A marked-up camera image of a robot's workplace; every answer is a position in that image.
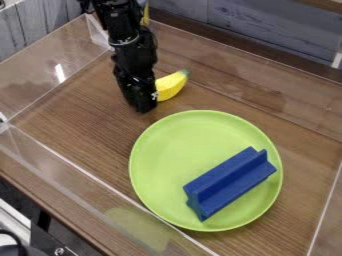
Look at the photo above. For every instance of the clear acrylic enclosure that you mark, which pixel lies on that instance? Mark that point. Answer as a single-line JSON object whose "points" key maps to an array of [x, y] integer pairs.
{"points": [[70, 131]]}

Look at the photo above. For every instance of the yellow labelled tin can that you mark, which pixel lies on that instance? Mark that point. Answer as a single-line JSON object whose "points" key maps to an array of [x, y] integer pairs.
{"points": [[146, 14]]}

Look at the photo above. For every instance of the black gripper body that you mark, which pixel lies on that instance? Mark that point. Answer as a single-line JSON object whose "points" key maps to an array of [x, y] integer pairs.
{"points": [[135, 57]]}

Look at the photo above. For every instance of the yellow toy banana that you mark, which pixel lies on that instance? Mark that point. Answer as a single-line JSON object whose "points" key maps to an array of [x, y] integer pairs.
{"points": [[170, 84]]}

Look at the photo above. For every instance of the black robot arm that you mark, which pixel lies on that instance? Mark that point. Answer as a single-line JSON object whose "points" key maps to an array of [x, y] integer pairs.
{"points": [[121, 19]]}

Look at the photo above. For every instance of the green round plate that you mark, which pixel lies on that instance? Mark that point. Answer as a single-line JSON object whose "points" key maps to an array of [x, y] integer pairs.
{"points": [[177, 150]]}

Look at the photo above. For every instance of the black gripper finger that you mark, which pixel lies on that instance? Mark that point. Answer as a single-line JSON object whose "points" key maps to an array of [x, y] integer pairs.
{"points": [[127, 86], [146, 97]]}

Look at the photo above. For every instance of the blue plastic block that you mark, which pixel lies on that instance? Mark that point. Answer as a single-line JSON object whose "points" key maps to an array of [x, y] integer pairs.
{"points": [[228, 181]]}

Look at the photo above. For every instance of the black device with knob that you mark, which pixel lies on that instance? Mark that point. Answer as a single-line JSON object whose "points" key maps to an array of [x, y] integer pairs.
{"points": [[42, 244]]}

